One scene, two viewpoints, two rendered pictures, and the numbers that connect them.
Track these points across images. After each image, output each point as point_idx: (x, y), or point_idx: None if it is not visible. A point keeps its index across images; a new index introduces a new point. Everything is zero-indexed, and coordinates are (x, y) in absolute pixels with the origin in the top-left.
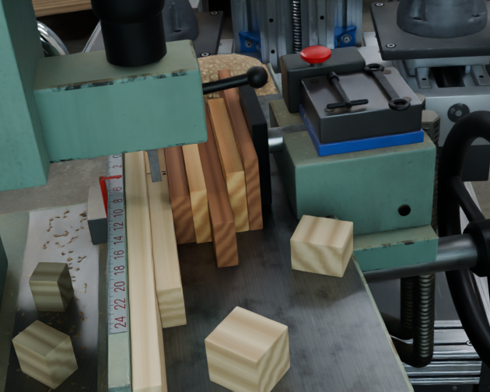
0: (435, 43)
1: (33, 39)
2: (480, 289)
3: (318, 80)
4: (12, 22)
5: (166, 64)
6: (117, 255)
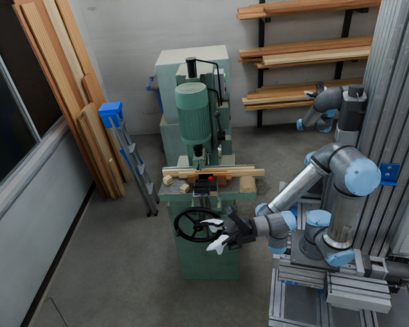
0: (294, 241)
1: (203, 145)
2: (298, 326)
3: (208, 180)
4: None
5: (195, 157)
6: (183, 167)
